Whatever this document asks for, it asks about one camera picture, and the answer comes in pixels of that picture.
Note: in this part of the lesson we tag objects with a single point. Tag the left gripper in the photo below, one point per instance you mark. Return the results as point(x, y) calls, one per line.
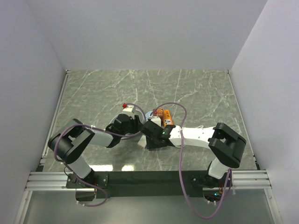
point(137, 124)

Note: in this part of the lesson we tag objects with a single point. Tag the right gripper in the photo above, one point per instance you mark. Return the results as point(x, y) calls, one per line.
point(150, 145)

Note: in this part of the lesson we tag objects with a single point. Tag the red cube socket adapter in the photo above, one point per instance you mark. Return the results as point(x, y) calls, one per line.
point(158, 112)

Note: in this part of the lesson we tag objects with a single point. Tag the round light blue power strip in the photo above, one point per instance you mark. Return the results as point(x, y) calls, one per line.
point(148, 115)

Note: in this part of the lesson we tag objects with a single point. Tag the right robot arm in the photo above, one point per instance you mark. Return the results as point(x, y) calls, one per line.
point(226, 144)

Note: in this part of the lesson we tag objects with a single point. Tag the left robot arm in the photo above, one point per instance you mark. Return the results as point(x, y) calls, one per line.
point(70, 141)

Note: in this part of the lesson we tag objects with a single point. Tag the white square plug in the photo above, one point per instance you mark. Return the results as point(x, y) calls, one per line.
point(142, 142)

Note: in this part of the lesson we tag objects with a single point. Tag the orange power strip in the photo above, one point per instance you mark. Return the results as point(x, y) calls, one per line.
point(167, 119)

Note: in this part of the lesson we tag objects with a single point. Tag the black base beam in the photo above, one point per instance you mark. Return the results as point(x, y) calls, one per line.
point(154, 183)

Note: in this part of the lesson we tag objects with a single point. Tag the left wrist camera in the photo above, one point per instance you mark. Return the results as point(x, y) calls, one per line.
point(128, 109)

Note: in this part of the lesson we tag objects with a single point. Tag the aluminium rail frame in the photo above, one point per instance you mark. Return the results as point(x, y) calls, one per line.
point(194, 97)

